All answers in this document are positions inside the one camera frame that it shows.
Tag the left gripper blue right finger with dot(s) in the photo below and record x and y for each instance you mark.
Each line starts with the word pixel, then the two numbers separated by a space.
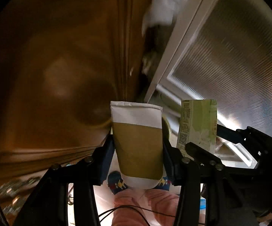
pixel 172 161

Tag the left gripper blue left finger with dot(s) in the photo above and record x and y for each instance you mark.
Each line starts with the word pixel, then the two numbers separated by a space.
pixel 102 158

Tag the brown sleeved paper cup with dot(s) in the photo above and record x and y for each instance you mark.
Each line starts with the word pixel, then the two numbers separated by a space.
pixel 137 131

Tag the right blue slipper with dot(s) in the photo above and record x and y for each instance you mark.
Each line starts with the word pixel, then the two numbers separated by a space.
pixel 163 184

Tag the blue slipper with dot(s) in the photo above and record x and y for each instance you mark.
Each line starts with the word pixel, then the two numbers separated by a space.
pixel 163 184
pixel 116 183

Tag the left blue slipper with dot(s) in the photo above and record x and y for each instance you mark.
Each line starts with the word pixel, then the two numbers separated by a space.
pixel 116 183

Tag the crumpled clear plastic bag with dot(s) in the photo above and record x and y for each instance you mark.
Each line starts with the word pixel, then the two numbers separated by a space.
pixel 161 12

